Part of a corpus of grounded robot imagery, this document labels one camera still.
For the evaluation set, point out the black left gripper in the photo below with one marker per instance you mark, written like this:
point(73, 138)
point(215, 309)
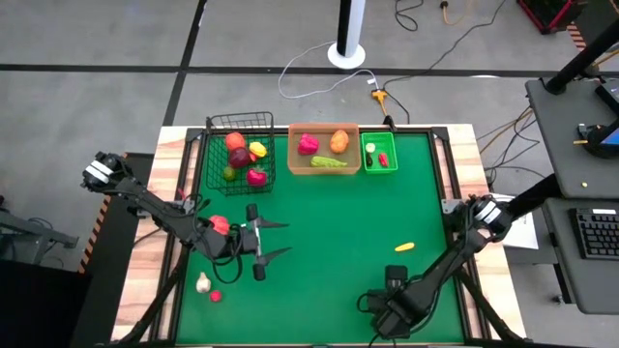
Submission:
point(244, 241)

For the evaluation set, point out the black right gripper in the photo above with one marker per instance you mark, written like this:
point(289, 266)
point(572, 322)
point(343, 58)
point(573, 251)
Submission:
point(394, 309)

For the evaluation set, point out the small yellow banana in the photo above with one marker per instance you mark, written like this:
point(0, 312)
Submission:
point(405, 247)

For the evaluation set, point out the red fruit with green calyx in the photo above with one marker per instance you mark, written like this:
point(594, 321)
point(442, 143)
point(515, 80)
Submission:
point(256, 178)

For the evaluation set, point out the green lime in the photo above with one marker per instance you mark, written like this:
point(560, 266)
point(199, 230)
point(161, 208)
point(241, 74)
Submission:
point(229, 174)

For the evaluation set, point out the white garlic bulb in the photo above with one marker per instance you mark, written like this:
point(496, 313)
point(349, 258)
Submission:
point(203, 284)

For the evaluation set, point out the small red-yellow fruit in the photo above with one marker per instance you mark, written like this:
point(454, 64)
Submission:
point(253, 158)

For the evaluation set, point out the dark red apple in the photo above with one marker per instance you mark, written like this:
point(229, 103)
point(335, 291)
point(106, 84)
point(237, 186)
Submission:
point(239, 158)

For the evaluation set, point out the yellow lemon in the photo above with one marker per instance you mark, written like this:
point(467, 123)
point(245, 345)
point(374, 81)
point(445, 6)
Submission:
point(257, 149)

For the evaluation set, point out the green cucumber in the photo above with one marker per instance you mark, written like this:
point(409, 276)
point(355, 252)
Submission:
point(329, 162)

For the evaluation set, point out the orange-red peach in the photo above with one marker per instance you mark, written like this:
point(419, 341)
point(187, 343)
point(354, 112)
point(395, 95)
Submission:
point(235, 141)

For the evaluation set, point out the orange peach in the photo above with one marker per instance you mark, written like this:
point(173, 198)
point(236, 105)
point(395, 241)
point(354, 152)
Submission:
point(339, 142)

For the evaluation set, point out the small purple eggplant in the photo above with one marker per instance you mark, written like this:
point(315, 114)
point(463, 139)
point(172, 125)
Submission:
point(369, 160)

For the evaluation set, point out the small white mushroom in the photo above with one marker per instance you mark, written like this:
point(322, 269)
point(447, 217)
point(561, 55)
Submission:
point(370, 147)

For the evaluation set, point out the red chili pepper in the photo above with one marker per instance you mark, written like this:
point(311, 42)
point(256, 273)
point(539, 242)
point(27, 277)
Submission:
point(383, 160)

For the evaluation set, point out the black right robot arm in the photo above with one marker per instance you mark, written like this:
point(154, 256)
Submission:
point(450, 266)

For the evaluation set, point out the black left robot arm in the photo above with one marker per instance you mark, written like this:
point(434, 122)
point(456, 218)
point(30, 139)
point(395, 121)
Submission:
point(159, 212)

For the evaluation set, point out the green felt table mat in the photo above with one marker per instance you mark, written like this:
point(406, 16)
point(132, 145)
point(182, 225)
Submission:
point(338, 232)

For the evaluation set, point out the orange translucent plastic bin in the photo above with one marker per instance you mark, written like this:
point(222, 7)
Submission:
point(295, 166)

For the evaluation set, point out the small red round vegetable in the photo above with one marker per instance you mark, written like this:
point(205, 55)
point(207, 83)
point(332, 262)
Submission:
point(216, 296)

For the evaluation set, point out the white paper sheet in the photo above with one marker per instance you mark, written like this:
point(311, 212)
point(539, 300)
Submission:
point(524, 237)

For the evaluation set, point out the small green plastic basket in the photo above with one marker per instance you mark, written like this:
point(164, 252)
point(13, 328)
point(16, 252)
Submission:
point(392, 145)

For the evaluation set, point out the yellow power plug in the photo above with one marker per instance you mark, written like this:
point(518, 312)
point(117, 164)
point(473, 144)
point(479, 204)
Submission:
point(379, 96)

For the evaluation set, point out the black keyboard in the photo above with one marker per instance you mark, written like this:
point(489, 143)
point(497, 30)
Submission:
point(597, 234)

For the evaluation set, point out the black and white tower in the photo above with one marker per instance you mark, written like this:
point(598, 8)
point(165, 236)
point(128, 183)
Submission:
point(346, 29)

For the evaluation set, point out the grey desk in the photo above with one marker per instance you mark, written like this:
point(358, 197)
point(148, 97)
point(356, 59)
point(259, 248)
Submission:
point(556, 145)

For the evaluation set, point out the grey metal stand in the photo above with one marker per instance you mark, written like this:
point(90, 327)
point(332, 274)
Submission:
point(29, 232)

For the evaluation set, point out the dark floor box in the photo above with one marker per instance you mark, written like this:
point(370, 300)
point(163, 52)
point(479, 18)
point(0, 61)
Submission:
point(38, 309)

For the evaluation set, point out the black desk device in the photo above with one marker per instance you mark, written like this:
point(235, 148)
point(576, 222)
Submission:
point(599, 142)

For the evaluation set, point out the black laptop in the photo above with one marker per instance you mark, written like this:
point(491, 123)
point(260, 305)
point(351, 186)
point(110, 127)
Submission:
point(610, 96)

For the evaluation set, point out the black upright pole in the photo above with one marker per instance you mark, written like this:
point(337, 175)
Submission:
point(580, 58)

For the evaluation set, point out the red and black crate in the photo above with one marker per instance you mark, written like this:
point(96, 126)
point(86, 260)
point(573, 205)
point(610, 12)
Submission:
point(551, 12)

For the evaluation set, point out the black aluminium table frame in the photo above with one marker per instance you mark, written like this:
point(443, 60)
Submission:
point(468, 314)

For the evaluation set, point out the black post with hazard stripes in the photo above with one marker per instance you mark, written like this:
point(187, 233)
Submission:
point(111, 270)

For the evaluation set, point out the black diagonal post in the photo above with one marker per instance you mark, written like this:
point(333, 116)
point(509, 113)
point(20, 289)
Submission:
point(537, 195)

